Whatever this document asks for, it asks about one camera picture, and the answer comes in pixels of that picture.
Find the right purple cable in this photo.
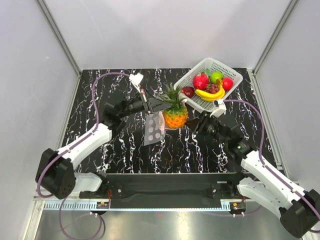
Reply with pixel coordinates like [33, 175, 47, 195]
[222, 99, 320, 232]

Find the purple grape bunch toy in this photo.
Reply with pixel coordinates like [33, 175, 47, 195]
[205, 83, 220, 94]

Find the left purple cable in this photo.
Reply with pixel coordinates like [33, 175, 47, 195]
[36, 71, 133, 240]

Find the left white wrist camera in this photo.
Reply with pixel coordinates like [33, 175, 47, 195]
[129, 73, 144, 93]

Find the aluminium frame post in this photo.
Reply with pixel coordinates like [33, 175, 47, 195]
[252, 0, 299, 75]
[35, 0, 82, 76]

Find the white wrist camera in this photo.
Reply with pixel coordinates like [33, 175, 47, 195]
[129, 73, 144, 93]
[210, 99, 227, 118]

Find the left aluminium frame post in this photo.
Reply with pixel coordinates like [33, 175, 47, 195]
[35, 0, 82, 76]

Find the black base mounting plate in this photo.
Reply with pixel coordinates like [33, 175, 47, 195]
[79, 172, 253, 199]

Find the right aluminium frame post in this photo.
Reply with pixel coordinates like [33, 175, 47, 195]
[252, 0, 299, 75]

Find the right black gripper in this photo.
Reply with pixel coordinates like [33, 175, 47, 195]
[183, 110, 228, 147]

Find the clear pink-dotted zip bag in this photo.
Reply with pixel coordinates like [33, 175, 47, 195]
[143, 111, 179, 146]

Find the orange toy pineapple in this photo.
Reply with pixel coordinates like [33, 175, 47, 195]
[160, 83, 188, 129]

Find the right connector board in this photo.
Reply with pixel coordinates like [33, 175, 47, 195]
[230, 201, 247, 211]

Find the left connector board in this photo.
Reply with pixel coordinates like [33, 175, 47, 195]
[96, 199, 111, 209]

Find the red dragon fruit toy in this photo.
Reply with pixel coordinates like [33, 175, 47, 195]
[193, 73, 210, 90]

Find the connector board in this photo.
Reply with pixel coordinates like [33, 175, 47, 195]
[96, 199, 111, 209]
[230, 201, 247, 211]

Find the green apple toy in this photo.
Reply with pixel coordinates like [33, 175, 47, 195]
[209, 71, 224, 84]

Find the black marble pattern mat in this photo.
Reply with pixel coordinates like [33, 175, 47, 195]
[62, 68, 283, 174]

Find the purple cable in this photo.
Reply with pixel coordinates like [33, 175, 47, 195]
[222, 99, 320, 232]
[36, 71, 133, 240]

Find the dark red plum toy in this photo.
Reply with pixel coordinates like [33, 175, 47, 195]
[181, 86, 195, 98]

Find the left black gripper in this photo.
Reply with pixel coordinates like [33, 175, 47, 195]
[119, 88, 172, 119]

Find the red apple toy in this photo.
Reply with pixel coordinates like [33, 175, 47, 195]
[222, 77, 234, 91]

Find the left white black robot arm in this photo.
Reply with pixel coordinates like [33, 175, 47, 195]
[35, 89, 170, 200]

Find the white slotted cable duct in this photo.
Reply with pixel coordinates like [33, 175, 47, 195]
[44, 200, 232, 212]

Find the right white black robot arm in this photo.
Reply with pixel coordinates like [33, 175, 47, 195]
[186, 111, 320, 239]

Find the yellow banana bunch toy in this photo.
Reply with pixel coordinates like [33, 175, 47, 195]
[195, 86, 226, 102]

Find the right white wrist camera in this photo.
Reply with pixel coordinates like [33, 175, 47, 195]
[210, 99, 227, 118]

